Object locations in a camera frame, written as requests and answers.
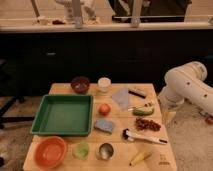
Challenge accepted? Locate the grey towel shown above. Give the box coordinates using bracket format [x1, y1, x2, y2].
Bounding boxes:
[112, 88, 130, 108]

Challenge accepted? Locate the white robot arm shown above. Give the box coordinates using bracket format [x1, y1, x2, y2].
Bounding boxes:
[158, 61, 213, 124]

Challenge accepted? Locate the white paper cup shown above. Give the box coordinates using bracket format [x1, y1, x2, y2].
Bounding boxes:
[98, 77, 111, 93]

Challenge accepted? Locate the metal cup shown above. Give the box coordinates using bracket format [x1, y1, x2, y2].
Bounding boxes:
[99, 143, 114, 160]

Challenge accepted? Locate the green plastic cup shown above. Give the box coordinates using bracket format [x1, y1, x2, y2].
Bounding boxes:
[73, 142, 89, 160]

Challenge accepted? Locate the green toy cucumber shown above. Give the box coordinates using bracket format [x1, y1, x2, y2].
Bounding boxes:
[132, 107, 154, 116]

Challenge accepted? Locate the brown grape bunch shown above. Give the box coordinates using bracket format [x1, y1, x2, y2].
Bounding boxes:
[135, 118, 161, 131]

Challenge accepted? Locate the wooden table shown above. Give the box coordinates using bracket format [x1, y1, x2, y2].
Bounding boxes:
[23, 83, 177, 171]

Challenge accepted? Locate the orange tomato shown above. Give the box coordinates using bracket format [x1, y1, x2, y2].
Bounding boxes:
[99, 103, 111, 116]

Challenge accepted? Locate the blue sponge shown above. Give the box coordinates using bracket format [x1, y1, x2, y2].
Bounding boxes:
[94, 118, 114, 133]

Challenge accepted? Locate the dark red bowl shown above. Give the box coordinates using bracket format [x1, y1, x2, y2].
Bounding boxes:
[71, 76, 90, 94]

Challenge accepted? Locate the green plastic tray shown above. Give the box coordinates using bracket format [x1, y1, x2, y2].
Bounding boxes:
[31, 94, 93, 137]

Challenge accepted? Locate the orange plastic bowl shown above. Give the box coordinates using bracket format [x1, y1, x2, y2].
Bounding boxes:
[34, 136, 68, 170]

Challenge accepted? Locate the black office chair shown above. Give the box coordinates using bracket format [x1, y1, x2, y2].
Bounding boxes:
[0, 58, 36, 130]

